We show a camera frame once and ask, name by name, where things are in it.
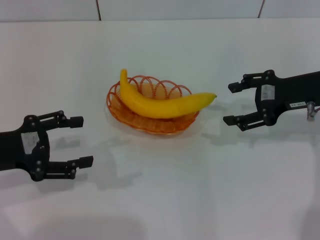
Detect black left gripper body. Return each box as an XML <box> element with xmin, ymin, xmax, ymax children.
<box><xmin>0</xmin><ymin>114</ymin><xmax>51</xmax><ymax>182</ymax></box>

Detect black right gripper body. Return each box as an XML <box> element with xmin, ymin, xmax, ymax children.
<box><xmin>254</xmin><ymin>69</ymin><xmax>320</xmax><ymax>127</ymax></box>

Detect yellow banana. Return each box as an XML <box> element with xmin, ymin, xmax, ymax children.
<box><xmin>119</xmin><ymin>68</ymin><xmax>218</xmax><ymax>119</ymax></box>

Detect orange woven wire basket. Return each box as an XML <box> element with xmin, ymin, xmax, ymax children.
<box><xmin>107</xmin><ymin>74</ymin><xmax>201</xmax><ymax>136</ymax></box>

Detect right arm connector cable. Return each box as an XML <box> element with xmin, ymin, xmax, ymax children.
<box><xmin>306</xmin><ymin>100</ymin><xmax>320</xmax><ymax>122</ymax></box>

